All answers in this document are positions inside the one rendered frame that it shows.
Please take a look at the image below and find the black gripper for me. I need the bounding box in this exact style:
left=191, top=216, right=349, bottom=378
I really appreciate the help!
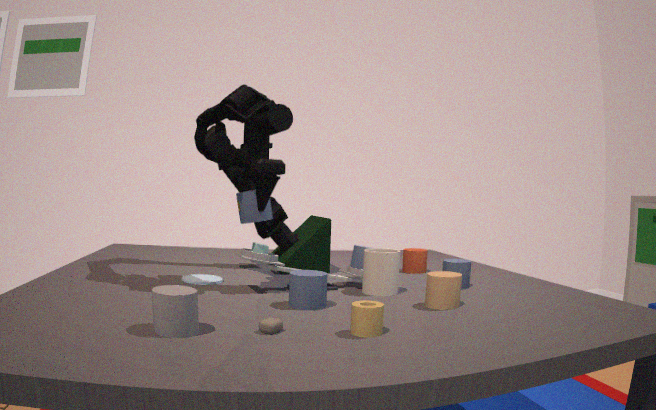
left=230, top=137, right=285, bottom=212

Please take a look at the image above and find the cream balance beam with flat pans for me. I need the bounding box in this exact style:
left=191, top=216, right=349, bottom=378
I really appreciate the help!
left=235, top=248, right=363, bottom=291

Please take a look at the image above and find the cream open cylinder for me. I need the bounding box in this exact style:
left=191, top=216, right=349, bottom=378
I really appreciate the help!
left=362, top=248, right=400, bottom=296

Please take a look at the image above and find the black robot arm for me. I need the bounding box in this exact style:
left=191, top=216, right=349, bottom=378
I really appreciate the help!
left=194, top=84, right=299, bottom=254

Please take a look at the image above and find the tan cylinder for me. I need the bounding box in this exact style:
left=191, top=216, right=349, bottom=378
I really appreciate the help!
left=425, top=271, right=462, bottom=310

